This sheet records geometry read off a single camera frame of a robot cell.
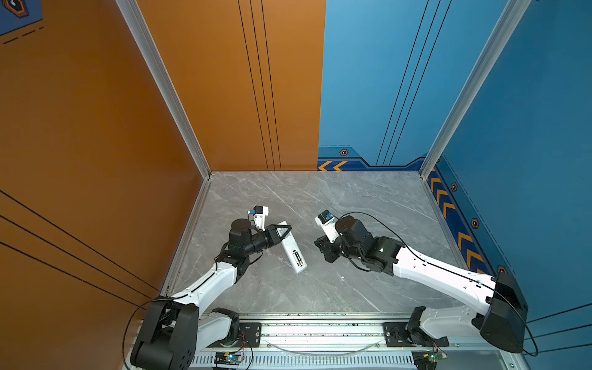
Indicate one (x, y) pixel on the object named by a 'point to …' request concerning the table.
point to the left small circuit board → (230, 358)
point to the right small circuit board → (435, 355)
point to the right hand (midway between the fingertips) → (315, 242)
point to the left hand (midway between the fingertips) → (291, 227)
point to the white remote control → (292, 250)
